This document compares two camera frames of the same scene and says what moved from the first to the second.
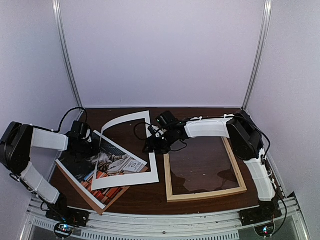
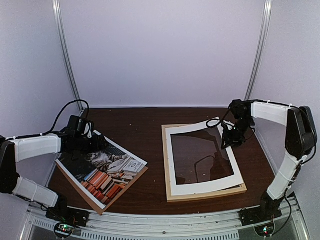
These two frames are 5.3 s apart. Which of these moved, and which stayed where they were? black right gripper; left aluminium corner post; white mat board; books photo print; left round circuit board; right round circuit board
Moved: black right gripper; white mat board
Stayed: left aluminium corner post; left round circuit board; right round circuit board; books photo print
